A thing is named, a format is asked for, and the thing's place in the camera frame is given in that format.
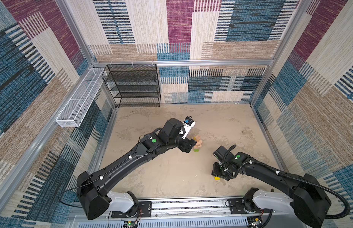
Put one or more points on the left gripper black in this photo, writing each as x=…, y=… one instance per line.
x=187, y=145

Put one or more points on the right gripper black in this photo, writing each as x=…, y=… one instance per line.
x=215, y=172

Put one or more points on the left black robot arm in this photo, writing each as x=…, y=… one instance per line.
x=94, y=191

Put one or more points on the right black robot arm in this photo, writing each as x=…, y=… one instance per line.
x=301, y=196

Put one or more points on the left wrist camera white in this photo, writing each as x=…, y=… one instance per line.
x=189, y=123

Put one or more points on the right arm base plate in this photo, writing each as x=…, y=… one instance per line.
x=239, y=206

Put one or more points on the aluminium mounting rail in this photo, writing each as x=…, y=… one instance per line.
x=194, y=212

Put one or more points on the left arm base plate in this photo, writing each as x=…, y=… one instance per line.
x=142, y=209

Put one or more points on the black wire shelf rack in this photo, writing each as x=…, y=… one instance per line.
x=133, y=85

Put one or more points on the white wire mesh basket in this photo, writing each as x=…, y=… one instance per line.
x=78, y=105

